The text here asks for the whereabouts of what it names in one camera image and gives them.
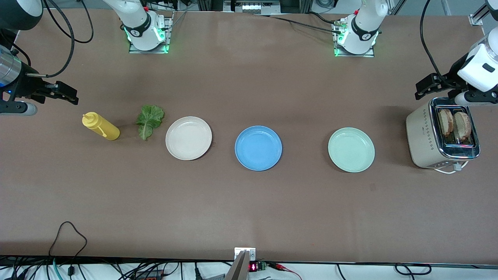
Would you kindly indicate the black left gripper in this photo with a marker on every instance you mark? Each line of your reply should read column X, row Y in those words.
column 452, row 73

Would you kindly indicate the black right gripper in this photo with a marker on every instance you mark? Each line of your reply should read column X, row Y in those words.
column 26, row 84

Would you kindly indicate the toasted bread slice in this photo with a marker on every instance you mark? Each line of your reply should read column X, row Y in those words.
column 463, row 126
column 446, row 122

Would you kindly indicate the yellow squeeze bottle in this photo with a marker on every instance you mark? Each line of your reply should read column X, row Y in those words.
column 107, row 130

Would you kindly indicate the green lettuce leaf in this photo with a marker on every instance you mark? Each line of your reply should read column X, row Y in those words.
column 149, row 115

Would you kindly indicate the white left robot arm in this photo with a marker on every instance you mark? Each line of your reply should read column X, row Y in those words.
column 363, row 27

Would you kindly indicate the light green plate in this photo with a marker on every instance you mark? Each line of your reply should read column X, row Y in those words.
column 351, row 149

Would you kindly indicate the beige plate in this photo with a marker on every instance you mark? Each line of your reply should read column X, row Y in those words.
column 188, row 138

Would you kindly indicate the blue plate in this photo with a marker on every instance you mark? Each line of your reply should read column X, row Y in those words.
column 258, row 147

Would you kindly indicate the cream and chrome toaster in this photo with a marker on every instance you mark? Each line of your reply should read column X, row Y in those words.
column 420, row 136

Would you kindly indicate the metal electronics box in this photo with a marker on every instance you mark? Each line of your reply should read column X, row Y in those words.
column 253, row 7

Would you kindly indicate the black power strip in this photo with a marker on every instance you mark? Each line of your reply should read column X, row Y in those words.
column 149, row 275

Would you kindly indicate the red clip lead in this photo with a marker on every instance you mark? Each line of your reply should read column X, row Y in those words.
column 284, row 267

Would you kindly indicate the small red digit display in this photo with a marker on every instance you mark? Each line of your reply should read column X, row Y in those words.
column 253, row 267

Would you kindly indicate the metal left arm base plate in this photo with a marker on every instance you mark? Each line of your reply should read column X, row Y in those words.
column 358, row 55

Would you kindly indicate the metal table corner bracket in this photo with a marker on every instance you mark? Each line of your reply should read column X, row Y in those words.
column 475, row 19

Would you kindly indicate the grey metal camera mount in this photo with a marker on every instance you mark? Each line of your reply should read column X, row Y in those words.
column 241, row 264

